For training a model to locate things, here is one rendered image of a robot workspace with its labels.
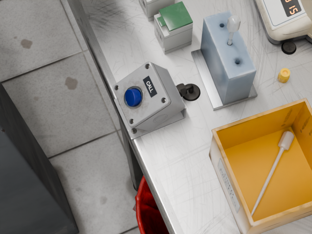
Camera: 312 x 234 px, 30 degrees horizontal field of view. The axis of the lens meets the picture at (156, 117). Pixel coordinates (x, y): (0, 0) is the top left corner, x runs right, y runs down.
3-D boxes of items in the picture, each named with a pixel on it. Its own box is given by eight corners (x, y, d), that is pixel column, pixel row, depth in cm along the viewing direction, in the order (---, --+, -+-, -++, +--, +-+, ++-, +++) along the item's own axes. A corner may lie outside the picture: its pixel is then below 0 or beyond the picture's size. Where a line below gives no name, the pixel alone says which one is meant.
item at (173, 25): (154, 34, 92) (153, 11, 85) (181, 23, 92) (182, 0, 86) (164, 55, 90) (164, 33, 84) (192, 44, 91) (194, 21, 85)
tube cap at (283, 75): (275, 75, 89) (277, 69, 87) (285, 71, 89) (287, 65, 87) (280, 84, 88) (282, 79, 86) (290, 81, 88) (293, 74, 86)
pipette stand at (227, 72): (190, 54, 90) (193, 20, 81) (233, 42, 91) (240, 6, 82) (212, 111, 87) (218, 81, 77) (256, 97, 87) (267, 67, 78)
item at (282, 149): (250, 227, 79) (286, 149, 82) (245, 224, 79) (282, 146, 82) (247, 226, 80) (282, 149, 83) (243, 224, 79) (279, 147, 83)
